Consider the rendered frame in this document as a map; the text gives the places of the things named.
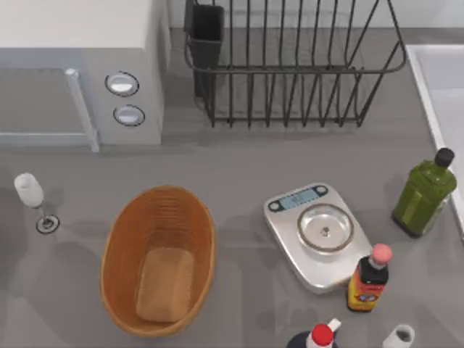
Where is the green bottle with black cap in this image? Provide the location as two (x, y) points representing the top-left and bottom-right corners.
(391, 147), (458, 239)

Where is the black cutlery holder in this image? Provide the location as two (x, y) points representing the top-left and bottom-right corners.
(183, 0), (225, 98)

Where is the small microwave knob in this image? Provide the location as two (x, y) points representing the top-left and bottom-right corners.
(112, 104), (146, 128)

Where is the microwave door handle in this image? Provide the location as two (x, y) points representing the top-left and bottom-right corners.
(65, 67), (101, 153)

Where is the large microwave knob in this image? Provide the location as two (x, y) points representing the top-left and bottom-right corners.
(104, 70), (141, 98)

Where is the brown wicker basket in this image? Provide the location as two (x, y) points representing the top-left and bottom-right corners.
(99, 185), (217, 338)

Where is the dark bottle with red cap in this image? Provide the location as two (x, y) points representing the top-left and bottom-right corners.
(285, 318), (342, 348)

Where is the dark wire dish rack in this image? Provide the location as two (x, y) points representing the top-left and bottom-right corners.
(183, 0), (407, 128)

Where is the pale microwave oven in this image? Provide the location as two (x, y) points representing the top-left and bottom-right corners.
(0, 0), (172, 153)

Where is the dark bottle with pink cap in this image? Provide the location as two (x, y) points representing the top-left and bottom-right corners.
(347, 243), (393, 314)

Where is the silver kitchen scale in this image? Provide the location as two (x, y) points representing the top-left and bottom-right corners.
(263, 182), (374, 295)

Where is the clear wine glass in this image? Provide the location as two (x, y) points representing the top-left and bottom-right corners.
(13, 173), (61, 233)

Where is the loaf of bread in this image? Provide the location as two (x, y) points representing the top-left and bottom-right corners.
(136, 247), (195, 324)

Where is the white cup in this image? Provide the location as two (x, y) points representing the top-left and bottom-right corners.
(382, 323), (416, 348)

